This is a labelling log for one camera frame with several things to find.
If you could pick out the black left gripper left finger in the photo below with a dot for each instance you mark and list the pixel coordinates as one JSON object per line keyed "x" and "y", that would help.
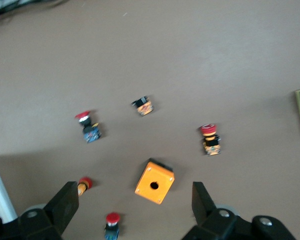
{"x": 62, "y": 207}

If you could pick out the red yellow mushroom button head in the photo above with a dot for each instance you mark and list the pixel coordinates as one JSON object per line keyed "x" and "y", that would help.
{"x": 85, "y": 182}

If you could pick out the orange push-button enclosure box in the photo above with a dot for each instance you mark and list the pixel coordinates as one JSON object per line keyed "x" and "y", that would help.
{"x": 145, "y": 180}

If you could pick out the red mushroom button orange block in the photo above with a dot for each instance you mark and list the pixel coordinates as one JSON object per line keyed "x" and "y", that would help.
{"x": 210, "y": 142}

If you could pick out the orange black contact block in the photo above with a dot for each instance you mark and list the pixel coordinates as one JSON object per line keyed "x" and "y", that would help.
{"x": 145, "y": 108}

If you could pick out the red mushroom button blue block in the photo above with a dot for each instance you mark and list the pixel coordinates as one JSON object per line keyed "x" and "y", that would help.
{"x": 112, "y": 218}
{"x": 90, "y": 130}

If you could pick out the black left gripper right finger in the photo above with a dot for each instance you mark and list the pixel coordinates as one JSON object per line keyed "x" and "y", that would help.
{"x": 207, "y": 217}

